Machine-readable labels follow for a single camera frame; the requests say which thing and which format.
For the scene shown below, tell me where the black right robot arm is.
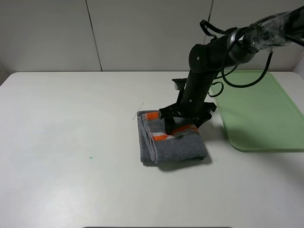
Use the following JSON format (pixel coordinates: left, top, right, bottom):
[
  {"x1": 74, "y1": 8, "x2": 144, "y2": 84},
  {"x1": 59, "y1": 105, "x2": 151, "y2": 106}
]
[{"x1": 159, "y1": 7, "x2": 304, "y2": 134}]

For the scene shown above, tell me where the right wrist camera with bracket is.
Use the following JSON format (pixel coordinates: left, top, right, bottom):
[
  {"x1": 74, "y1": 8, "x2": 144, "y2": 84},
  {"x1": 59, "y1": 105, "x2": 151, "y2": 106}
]
[{"x1": 172, "y1": 78, "x2": 187, "y2": 91}]

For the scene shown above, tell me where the green plastic tray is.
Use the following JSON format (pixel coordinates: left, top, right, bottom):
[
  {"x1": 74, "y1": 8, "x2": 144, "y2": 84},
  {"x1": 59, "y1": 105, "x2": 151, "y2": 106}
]
[{"x1": 215, "y1": 72, "x2": 304, "y2": 152}]

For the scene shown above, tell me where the black right camera cable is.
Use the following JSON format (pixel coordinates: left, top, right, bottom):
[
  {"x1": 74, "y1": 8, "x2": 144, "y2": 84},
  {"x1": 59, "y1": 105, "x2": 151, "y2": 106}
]
[{"x1": 199, "y1": 14, "x2": 304, "y2": 97}]

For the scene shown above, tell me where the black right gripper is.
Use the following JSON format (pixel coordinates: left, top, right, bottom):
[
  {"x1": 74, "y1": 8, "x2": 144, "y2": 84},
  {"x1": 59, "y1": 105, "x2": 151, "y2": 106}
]
[{"x1": 158, "y1": 102, "x2": 217, "y2": 135}]

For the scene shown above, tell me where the grey towel with orange pattern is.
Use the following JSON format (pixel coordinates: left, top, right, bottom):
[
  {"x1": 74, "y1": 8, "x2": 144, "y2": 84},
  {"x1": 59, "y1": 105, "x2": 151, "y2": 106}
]
[{"x1": 137, "y1": 110, "x2": 208, "y2": 164}]

